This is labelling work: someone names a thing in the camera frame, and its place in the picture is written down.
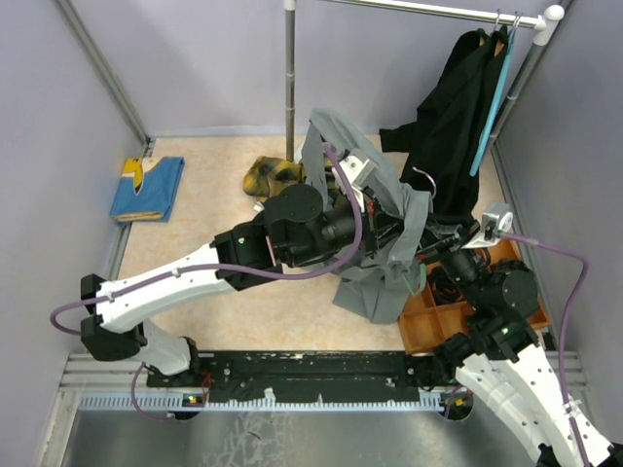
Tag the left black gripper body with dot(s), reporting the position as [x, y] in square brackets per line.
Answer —
[371, 233]

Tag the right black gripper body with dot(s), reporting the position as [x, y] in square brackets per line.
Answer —
[447, 241]

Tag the grey button-up shirt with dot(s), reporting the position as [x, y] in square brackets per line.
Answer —
[377, 286]

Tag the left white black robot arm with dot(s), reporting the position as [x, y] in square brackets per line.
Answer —
[293, 230]

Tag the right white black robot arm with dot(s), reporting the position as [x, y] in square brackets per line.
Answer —
[499, 357]

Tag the yellow black plaid shirt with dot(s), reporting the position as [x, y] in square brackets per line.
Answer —
[269, 176]

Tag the folded blue shirt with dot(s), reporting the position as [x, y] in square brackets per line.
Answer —
[147, 189]

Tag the rolled black orange tie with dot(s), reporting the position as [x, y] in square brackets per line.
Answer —
[443, 289]

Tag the rolled dark blue tie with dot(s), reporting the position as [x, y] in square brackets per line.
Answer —
[507, 266]

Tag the black hanging garments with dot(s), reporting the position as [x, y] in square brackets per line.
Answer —
[443, 139]

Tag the metal clothes rack pole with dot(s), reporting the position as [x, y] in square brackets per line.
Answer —
[290, 25]

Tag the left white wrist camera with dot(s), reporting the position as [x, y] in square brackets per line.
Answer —
[357, 172]

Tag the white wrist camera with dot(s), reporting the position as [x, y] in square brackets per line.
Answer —
[357, 172]
[497, 219]

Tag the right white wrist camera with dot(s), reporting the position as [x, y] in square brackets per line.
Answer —
[497, 219]

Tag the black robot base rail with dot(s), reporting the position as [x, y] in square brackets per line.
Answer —
[309, 376]

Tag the horizontal metal clothes rail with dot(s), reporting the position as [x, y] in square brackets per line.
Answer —
[552, 14]

